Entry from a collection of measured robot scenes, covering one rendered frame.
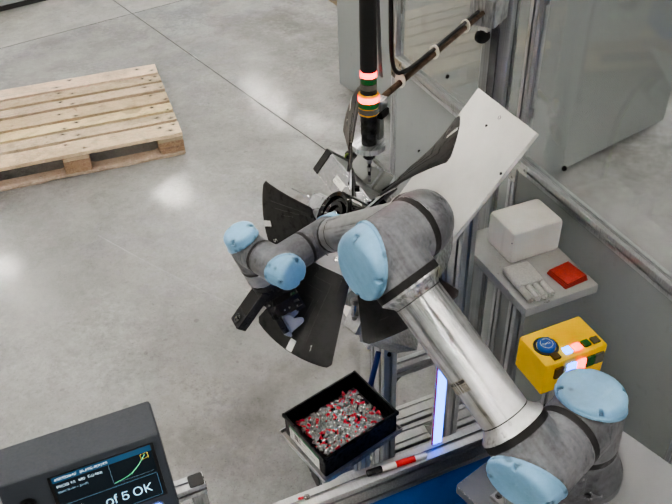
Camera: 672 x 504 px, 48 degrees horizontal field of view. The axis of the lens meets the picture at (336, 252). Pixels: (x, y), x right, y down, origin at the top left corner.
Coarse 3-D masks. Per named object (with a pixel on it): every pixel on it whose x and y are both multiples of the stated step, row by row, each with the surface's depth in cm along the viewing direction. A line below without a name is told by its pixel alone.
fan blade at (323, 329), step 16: (320, 272) 182; (304, 288) 183; (320, 288) 182; (336, 288) 182; (320, 304) 182; (336, 304) 182; (272, 320) 187; (304, 320) 184; (320, 320) 183; (336, 320) 182; (272, 336) 188; (304, 336) 184; (320, 336) 183; (336, 336) 182; (304, 352) 184; (320, 352) 183
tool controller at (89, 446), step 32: (128, 416) 131; (32, 448) 126; (64, 448) 125; (96, 448) 124; (128, 448) 124; (160, 448) 126; (0, 480) 119; (32, 480) 119; (64, 480) 121; (96, 480) 124; (128, 480) 126; (160, 480) 128
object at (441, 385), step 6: (438, 372) 154; (438, 378) 155; (444, 378) 156; (438, 384) 156; (444, 384) 157; (438, 390) 157; (444, 390) 158; (438, 396) 158; (444, 396) 159; (438, 402) 160; (444, 402) 161; (438, 408) 161; (438, 414) 162; (438, 420) 164; (438, 426) 165; (438, 432) 166; (438, 438) 168
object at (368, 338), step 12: (360, 300) 164; (372, 300) 163; (360, 312) 162; (372, 312) 161; (384, 312) 160; (396, 312) 160; (372, 324) 160; (384, 324) 159; (396, 324) 158; (372, 336) 159; (384, 336) 158
